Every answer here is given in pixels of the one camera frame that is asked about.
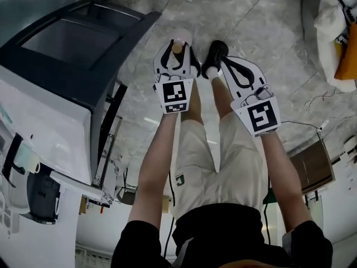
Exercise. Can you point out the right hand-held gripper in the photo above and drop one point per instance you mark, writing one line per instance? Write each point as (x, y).
(260, 116)

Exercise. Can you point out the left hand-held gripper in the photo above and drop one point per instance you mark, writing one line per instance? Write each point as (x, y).
(174, 93)

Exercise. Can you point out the small beige object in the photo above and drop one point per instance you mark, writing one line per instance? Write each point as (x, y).
(181, 36)

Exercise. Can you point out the white sink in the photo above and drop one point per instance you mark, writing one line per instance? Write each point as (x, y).
(55, 99)

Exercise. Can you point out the person's left forearm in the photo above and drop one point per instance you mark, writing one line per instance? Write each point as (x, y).
(156, 166)

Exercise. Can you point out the person's right forearm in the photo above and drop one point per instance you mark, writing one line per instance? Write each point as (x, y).
(284, 177)

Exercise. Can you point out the person's right leg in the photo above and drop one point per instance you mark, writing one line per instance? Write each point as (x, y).
(220, 96)

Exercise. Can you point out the person's leg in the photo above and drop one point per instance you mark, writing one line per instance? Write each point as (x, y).
(193, 102)
(220, 96)

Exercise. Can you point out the black shoe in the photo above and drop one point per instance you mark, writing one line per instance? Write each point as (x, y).
(216, 54)

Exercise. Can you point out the person's left leg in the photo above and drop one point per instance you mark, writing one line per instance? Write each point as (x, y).
(193, 102)

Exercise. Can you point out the person's beige shorts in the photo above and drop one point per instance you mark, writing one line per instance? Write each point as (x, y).
(223, 163)

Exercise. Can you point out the orange pillow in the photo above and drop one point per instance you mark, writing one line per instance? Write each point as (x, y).
(348, 57)

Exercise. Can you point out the large cardboard box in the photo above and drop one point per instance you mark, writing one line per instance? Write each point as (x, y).
(312, 166)

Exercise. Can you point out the marble slab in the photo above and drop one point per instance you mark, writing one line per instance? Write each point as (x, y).
(108, 177)

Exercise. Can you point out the person's black shirt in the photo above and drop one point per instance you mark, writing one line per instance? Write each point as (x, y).
(223, 233)

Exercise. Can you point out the pale green cup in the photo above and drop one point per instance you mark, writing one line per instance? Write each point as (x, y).
(28, 159)

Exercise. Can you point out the black faucet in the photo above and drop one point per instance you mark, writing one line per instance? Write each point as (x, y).
(11, 158)

